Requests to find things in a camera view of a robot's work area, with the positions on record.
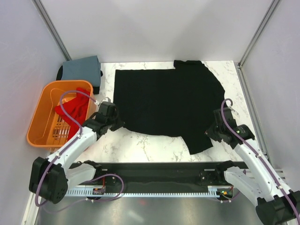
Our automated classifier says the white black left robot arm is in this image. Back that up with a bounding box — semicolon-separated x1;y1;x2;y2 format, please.
29;112;124;204

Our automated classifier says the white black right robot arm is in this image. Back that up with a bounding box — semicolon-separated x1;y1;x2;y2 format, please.
205;113;300;225

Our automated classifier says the red t shirt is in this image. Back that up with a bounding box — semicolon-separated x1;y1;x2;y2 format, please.
55;93;90;140

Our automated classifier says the orange plastic basket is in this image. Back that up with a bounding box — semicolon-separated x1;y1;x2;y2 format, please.
27;80;94;149

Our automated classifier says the folded grey blue t shirt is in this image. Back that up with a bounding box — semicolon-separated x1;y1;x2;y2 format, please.
61;56;101;87

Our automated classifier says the aluminium base extrusion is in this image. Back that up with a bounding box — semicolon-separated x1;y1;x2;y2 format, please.
35;167;288;188

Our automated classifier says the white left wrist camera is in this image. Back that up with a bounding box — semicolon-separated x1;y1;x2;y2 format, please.
98;101;117;117

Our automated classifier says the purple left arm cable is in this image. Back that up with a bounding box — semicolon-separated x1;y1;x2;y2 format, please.
34;90;125;214

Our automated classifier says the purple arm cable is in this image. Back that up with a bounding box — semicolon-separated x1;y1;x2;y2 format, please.
215;98;300;225
34;90;125;214

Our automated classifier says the black mounting rail plate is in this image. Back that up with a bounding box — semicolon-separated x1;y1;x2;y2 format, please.
93;161;249;194

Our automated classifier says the white slotted cable duct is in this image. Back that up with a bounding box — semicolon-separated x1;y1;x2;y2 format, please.
66;185;227;198

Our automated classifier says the aluminium frame post right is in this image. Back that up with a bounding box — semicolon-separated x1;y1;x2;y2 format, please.
238;0;282;68

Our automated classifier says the aluminium frame post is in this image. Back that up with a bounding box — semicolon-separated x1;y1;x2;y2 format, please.
238;0;282;68
32;0;72;61

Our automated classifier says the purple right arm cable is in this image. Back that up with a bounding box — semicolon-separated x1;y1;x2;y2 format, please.
215;98;300;225

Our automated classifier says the aluminium frame post left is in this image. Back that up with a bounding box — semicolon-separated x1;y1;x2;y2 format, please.
32;0;72;61

